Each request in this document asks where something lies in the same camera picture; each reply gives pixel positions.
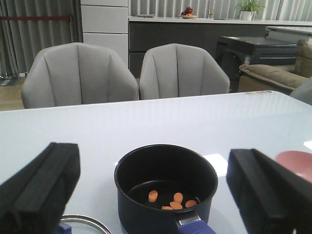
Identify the pink bowl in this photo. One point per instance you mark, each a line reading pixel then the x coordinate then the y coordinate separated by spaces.
pixel 298 162

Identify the grey chair at table end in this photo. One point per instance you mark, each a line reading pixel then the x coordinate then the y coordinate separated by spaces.
pixel 303 92

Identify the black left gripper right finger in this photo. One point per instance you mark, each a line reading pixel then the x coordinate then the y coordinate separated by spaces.
pixel 271 199

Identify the left grey upholstered chair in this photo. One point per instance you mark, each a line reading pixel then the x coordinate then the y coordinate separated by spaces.
pixel 77 73

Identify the dark kitchen counter cabinet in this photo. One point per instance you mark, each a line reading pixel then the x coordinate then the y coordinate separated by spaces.
pixel 147 33

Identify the dark blue saucepan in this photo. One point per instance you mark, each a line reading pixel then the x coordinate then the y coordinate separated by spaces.
pixel 168 169

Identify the grey upholstered chair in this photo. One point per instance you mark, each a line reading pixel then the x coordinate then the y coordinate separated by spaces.
pixel 178 70
pixel 77 73

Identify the potted green plant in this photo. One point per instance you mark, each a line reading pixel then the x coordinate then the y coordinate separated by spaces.
pixel 249 8

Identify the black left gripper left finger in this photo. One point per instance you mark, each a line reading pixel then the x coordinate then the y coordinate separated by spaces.
pixel 33 200

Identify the grey pleated curtain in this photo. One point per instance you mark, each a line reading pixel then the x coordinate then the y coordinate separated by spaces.
pixel 20 41

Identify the red belt barrier stanchion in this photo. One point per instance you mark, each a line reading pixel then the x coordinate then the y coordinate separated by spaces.
pixel 68 18

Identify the fruit plate on counter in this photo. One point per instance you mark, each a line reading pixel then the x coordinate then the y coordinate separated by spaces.
pixel 187 13

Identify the coloured sticker strip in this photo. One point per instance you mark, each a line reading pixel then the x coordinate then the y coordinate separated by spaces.
pixel 258 92

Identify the orange ham slices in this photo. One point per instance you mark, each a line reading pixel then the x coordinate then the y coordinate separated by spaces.
pixel 176 203

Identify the white refrigerator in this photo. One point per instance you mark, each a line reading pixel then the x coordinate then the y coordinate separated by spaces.
pixel 105 23

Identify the beige sofa cushion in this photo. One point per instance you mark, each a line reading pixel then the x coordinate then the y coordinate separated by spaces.
pixel 282 78

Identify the glass pot lid blue knob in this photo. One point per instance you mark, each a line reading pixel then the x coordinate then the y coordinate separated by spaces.
pixel 80 224

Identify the right grey upholstered chair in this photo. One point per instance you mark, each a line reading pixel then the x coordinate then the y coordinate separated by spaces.
pixel 178 70

